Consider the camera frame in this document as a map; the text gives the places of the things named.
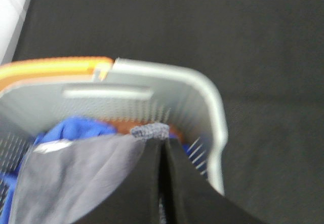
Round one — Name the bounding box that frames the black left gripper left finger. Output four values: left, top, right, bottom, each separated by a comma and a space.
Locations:
75, 139, 162, 224

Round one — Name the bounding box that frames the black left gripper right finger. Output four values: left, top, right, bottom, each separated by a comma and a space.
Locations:
163, 139, 261, 224

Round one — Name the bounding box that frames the grey towel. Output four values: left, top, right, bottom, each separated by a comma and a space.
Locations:
10, 123, 170, 224

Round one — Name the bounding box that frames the blue towel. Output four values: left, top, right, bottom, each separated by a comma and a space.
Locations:
1, 117, 117, 223

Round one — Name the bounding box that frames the grey perforated laundry basket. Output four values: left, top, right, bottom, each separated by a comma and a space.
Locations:
1, 58, 228, 194

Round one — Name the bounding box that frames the black table mat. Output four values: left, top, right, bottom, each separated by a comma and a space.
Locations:
14, 0, 323, 223

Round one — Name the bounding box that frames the orange wooden basket handle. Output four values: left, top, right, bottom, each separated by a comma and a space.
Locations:
1, 56, 114, 91

